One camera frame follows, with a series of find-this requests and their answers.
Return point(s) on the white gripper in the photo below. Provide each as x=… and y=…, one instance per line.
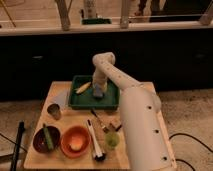
x=100, y=79

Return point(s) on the blue grey sponge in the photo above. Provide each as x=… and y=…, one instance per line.
x=97, y=93

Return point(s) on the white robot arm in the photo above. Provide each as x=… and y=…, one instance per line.
x=146, y=137

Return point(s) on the green plastic tray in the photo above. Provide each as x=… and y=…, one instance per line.
x=86, y=100

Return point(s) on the small metal cup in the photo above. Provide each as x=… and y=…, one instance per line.
x=54, y=111

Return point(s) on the orange bowl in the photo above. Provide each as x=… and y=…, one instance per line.
x=79, y=132

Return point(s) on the green plastic cup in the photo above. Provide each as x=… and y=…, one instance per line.
x=112, y=139

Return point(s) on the wooden board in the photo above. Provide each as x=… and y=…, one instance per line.
x=116, y=160

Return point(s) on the yellow lemon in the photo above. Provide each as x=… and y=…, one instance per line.
x=76, y=144

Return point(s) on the green cucumber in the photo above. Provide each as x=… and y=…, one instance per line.
x=48, y=138

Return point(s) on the dark brown bowl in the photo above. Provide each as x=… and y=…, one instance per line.
x=39, y=142

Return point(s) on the black pole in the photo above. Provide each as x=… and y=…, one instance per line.
x=17, y=147

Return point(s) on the brown handled brush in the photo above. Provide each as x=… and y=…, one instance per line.
x=115, y=126

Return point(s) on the white handled ladle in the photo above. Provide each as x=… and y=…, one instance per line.
x=99, y=154

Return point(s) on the white wooden rail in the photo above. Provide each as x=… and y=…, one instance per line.
x=105, y=28

